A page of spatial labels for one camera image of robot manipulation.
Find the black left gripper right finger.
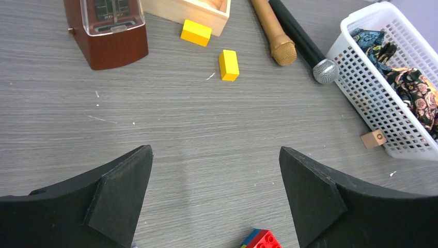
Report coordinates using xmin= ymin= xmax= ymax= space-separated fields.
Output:
xmin=279 ymin=147 xmax=437 ymax=247

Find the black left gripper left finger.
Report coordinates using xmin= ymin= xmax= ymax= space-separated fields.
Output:
xmin=1 ymin=145 xmax=153 ymax=247

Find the black pink floral tie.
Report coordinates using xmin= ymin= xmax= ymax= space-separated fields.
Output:
xmin=384 ymin=68 xmax=437 ymax=141

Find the red toy brick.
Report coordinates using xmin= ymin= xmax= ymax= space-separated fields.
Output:
xmin=244 ymin=229 xmax=282 ymax=248

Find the blue toy brick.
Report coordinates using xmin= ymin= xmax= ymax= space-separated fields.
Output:
xmin=241 ymin=229 xmax=261 ymax=248

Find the small wooden letter cube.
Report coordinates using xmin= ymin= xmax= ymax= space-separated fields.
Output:
xmin=361 ymin=129 xmax=387 ymax=149

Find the white plastic basket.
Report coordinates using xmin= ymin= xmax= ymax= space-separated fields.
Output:
xmin=327 ymin=2 xmax=437 ymax=161

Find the black microphone silver head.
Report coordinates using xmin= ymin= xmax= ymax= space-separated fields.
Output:
xmin=268 ymin=0 xmax=340 ymax=84

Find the yellow block upright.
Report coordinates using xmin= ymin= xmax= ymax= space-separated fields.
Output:
xmin=218 ymin=50 xmax=240 ymax=82

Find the brown wooden metronome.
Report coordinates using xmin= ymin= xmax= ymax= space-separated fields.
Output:
xmin=64 ymin=0 xmax=149 ymax=70

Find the blue patterned tie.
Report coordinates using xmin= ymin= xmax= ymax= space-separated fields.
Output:
xmin=350 ymin=28 xmax=398 ymax=75

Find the yellow block near tray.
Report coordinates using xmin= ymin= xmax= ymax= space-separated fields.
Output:
xmin=180 ymin=20 xmax=212 ymax=47

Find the wooden compartment tray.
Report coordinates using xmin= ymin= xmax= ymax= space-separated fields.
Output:
xmin=140 ymin=0 xmax=231 ymax=37

